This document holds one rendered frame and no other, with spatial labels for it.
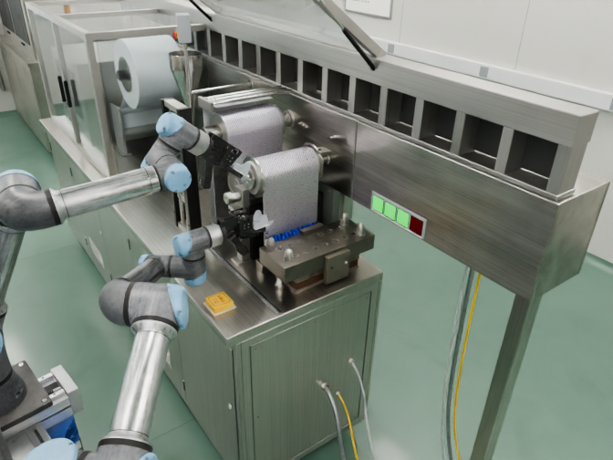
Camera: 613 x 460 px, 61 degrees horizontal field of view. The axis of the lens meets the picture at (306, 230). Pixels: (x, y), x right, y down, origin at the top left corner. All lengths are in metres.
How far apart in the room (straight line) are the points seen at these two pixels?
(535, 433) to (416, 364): 0.64
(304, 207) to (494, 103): 0.81
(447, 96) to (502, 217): 0.37
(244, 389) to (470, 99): 1.16
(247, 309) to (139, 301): 0.49
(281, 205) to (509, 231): 0.79
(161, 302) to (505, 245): 0.92
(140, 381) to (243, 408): 0.68
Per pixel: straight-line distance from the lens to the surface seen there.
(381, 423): 2.64
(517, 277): 1.53
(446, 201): 1.60
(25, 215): 1.46
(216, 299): 1.78
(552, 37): 4.06
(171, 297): 1.36
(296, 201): 1.89
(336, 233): 1.93
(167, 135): 1.59
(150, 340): 1.34
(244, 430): 2.00
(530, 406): 2.91
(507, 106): 1.43
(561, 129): 1.36
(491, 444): 2.20
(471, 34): 4.44
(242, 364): 1.77
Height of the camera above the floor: 2.00
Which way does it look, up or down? 30 degrees down
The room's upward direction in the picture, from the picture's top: 1 degrees clockwise
